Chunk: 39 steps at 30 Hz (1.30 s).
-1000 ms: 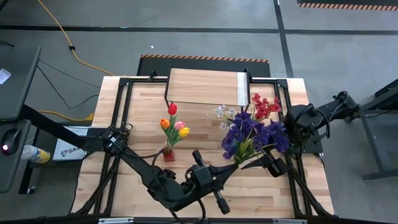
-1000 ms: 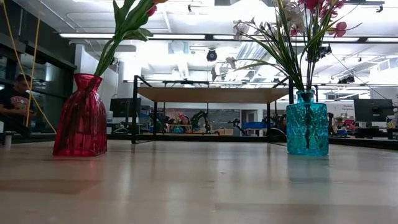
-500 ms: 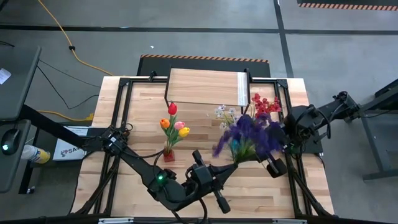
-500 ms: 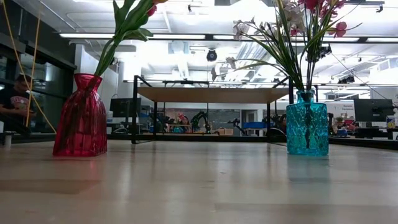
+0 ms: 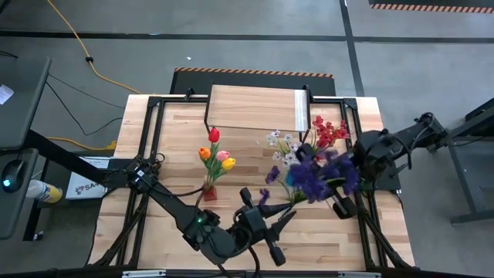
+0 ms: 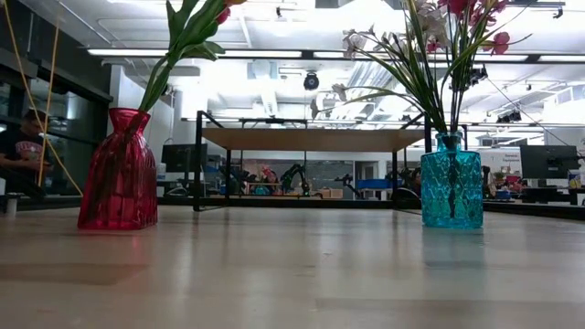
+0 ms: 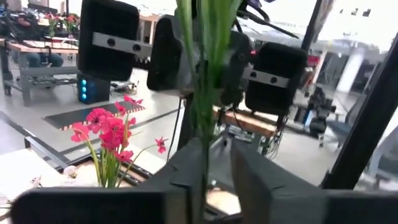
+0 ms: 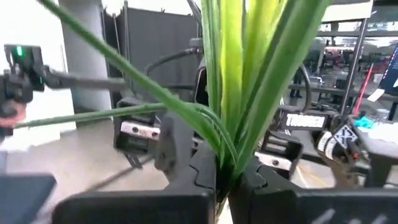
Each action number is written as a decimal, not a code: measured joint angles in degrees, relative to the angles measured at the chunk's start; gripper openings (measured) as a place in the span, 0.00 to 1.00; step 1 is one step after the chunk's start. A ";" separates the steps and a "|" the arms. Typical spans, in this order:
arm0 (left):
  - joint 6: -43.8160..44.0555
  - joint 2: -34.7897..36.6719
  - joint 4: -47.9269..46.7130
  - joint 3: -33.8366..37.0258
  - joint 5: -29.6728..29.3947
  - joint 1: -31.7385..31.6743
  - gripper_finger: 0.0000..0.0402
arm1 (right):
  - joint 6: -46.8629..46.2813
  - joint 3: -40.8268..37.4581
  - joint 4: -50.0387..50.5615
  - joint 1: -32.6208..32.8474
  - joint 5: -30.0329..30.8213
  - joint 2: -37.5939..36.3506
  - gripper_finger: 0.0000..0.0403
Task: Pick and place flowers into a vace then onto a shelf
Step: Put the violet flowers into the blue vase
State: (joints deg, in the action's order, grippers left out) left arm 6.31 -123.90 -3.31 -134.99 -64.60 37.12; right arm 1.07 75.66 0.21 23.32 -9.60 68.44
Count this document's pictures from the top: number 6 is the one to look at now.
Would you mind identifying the white artificial flower bunch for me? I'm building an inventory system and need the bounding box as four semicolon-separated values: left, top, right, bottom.
310;0;458;138

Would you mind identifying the blue glass vase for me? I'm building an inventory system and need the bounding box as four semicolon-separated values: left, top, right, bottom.
420;131;484;229

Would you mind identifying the pink artificial tulip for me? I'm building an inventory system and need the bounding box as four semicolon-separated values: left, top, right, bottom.
145;5;232;113

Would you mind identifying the yellow artificial tulip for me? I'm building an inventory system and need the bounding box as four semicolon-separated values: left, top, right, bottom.
141;0;248;113

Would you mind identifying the red glass vase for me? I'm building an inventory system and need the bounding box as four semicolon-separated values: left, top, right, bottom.
77;107;159;231

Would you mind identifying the red artificial flower bunch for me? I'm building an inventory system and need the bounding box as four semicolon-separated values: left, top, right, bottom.
424;0;534;138

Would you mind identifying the wooden shelf with black legs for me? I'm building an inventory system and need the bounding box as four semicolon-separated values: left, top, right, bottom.
193;110;470;214

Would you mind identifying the blue storage bin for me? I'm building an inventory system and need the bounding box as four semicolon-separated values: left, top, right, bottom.
356;178;395;191

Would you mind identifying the black computer monitor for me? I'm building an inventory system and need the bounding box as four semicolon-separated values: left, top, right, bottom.
161;143;208;174
519;144;581;179

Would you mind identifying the overhead LED light bar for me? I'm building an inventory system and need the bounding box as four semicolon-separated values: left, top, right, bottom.
86;47;585;65

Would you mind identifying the person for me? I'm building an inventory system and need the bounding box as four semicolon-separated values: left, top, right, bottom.
0;108;54;197

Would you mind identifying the black aluminium rig frame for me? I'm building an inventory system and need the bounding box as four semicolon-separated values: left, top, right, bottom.
0;194;585;221

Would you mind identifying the yellow cable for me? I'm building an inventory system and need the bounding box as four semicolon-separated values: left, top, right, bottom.
38;22;61;185
2;0;85;198

